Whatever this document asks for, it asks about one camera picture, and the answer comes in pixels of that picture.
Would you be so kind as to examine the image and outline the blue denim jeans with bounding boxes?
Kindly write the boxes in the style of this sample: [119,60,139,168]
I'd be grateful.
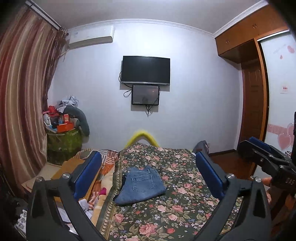
[113,166,167,206]

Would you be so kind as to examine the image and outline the person's right hand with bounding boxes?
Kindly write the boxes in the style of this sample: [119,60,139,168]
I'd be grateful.
[262,177,273,204]

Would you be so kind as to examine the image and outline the green storage box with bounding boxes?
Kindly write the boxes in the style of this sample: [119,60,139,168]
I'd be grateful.
[47,128,82,166]

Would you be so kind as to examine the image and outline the orange box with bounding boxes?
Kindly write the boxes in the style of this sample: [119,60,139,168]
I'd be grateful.
[57,123,74,133]

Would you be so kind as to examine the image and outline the floral bedspread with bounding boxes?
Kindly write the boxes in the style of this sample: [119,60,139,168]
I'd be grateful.
[96,142,243,241]

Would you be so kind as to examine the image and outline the yellow foam tube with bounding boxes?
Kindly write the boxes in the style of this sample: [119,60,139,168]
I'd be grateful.
[125,130,159,148]

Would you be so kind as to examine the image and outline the wooden door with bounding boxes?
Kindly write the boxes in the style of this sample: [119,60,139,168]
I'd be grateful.
[239,39,268,142]

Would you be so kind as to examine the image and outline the white sliding wardrobe door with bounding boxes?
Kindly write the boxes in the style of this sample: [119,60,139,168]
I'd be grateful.
[259,32,295,153]

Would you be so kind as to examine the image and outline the wooden overhead cabinet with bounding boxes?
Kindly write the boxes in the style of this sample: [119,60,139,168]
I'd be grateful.
[215,5,288,64]

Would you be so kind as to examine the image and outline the white air conditioner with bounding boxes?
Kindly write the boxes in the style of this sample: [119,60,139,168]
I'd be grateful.
[69,26,115,49]

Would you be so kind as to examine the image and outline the striped red curtain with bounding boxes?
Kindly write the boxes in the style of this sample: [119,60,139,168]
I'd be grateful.
[1,5,67,196]

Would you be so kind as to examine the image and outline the small black wall monitor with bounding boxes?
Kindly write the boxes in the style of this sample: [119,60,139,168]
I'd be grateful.
[132,84,160,105]

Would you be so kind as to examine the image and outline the black wall television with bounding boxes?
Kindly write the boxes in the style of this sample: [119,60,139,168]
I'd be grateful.
[121,56,171,85]

